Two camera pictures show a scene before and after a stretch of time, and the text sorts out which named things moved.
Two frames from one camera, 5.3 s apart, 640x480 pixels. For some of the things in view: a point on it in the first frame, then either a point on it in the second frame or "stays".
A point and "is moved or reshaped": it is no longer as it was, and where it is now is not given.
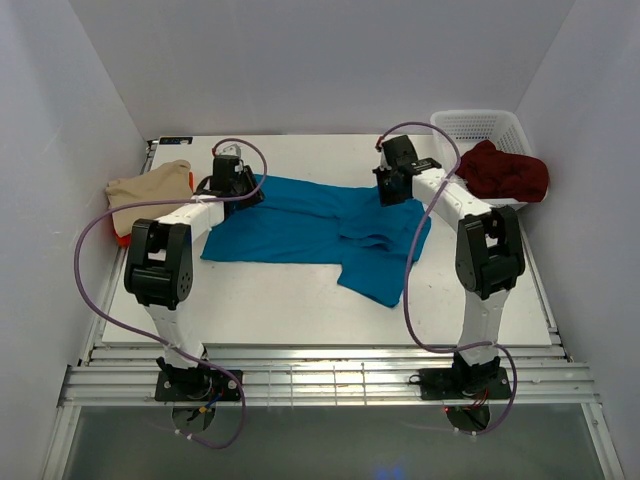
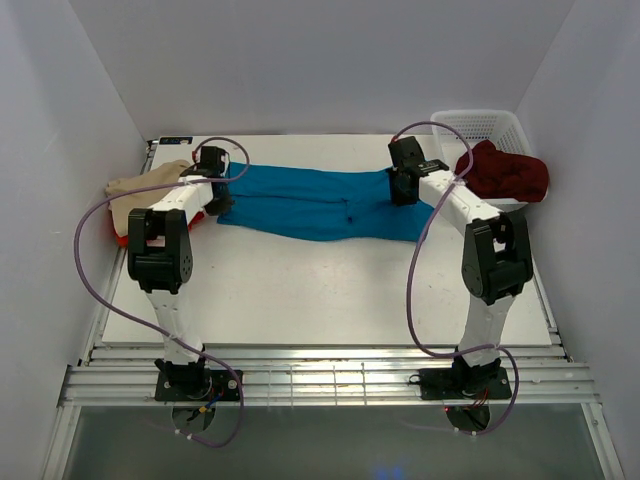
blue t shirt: (375, 244) is moved or reshaped
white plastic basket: (470, 127) stays
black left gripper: (246, 175) -> (223, 206)
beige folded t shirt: (165, 183) stays
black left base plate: (196, 385) stays
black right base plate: (464, 384) stays
